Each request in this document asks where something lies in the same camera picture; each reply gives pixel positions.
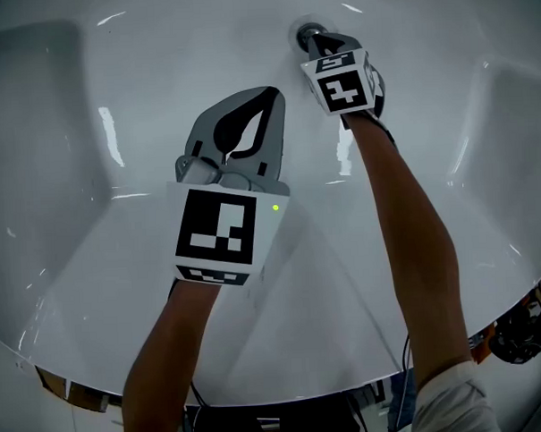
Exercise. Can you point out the round metal bathtub drain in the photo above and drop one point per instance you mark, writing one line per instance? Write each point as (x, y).
(305, 30)

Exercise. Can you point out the person's right forearm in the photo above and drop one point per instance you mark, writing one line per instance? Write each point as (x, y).
(415, 249)

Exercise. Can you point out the person's left forearm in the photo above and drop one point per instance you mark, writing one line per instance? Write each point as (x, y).
(169, 358)

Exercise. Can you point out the black equipment bundle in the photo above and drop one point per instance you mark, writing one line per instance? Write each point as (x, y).
(522, 334)

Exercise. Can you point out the orange case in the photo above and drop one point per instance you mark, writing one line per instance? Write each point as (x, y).
(482, 344)

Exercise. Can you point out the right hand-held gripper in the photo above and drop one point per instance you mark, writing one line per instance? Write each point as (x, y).
(341, 91)

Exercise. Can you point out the white bathtub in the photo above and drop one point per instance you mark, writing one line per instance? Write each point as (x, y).
(120, 262)

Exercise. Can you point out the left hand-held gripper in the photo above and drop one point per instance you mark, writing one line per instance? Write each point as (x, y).
(217, 231)

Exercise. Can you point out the person's pale sweatshirt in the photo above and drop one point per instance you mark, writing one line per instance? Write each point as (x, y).
(453, 404)

